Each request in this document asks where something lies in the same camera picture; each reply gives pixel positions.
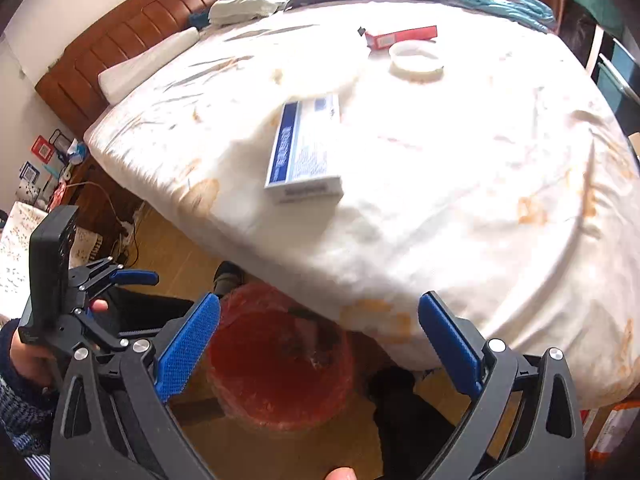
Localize teal bag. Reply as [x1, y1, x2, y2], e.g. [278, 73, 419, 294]
[572, 0, 623, 36]

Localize teal cloth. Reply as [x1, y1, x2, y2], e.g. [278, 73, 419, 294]
[440, 0, 558, 33]

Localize brown wooden headboard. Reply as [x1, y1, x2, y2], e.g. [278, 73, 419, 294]
[35, 0, 226, 138]

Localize white foam pillow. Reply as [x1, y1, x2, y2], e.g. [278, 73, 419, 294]
[97, 27, 201, 106]

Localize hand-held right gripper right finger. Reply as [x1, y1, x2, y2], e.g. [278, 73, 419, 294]
[417, 290, 587, 480]

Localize blue and white cardboard box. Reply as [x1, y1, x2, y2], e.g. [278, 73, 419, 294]
[264, 92, 345, 206]

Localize red plastic waste bin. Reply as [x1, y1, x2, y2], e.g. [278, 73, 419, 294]
[207, 281, 355, 431]

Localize orange and white bag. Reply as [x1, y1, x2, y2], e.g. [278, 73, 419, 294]
[580, 400, 640, 466]

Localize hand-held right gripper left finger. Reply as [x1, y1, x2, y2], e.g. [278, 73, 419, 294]
[50, 292, 223, 480]

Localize wooden nightstand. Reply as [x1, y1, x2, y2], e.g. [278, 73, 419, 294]
[50, 155, 146, 261]

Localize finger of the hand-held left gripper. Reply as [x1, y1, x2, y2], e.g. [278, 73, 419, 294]
[55, 307, 151, 361]
[70, 256, 160, 293]

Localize floral tablecloth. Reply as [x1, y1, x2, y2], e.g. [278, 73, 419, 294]
[0, 201, 103, 321]

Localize person's black pants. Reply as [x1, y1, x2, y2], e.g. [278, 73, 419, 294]
[107, 287, 473, 480]

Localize red cardboard box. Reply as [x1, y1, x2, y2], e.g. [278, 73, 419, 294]
[357, 25, 439, 51]

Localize white and blue storage drawers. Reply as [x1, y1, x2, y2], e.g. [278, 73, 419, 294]
[590, 25, 640, 136]

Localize white round tape roll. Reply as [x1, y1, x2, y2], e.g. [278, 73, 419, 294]
[388, 40, 445, 83]

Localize bed with floral sheet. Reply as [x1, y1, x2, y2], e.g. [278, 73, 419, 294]
[82, 0, 640, 408]

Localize white cable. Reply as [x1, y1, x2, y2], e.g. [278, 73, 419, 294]
[75, 180, 138, 261]

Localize person's left forearm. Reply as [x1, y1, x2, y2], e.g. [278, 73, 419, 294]
[0, 320, 61, 456]

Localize person's foot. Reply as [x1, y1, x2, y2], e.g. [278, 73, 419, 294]
[212, 261, 246, 301]

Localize black wire frame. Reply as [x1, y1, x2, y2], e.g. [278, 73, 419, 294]
[50, 129, 76, 153]

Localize person's left hand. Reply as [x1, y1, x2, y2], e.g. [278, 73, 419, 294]
[10, 299, 109, 390]

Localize orange striped pillow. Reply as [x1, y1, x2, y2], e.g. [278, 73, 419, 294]
[207, 0, 292, 26]

